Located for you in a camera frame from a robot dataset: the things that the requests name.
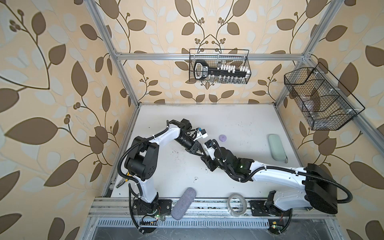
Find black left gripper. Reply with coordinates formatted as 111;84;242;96
175;135;208;156

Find purple earbud charging case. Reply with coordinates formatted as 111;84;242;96
219;135;227;142

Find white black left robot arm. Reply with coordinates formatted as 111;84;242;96
117;119;208;204

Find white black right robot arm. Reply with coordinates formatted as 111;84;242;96
202;140;353;215

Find grey fabric glasses case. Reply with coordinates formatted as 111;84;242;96
171;188;197;221

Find green glasses case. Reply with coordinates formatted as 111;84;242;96
268;134;288;164

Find clear tape roll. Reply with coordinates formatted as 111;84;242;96
227;193;247;218

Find yellow black pliers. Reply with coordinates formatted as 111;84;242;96
116;178;128;189

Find black tool with white sockets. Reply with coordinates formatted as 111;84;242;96
192;60;251;82

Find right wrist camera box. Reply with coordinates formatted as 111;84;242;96
204;142;216;161

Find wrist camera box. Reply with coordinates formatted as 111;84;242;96
204;142;216;161
195;128;208;140

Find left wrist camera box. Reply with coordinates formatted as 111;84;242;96
195;128;208;140

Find black wire basket back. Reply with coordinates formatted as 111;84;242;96
189;48;252;85

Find black wire basket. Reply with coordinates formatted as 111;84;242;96
189;48;252;85
284;62;366;131

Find black wire basket right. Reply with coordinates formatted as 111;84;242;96
284;62;366;131

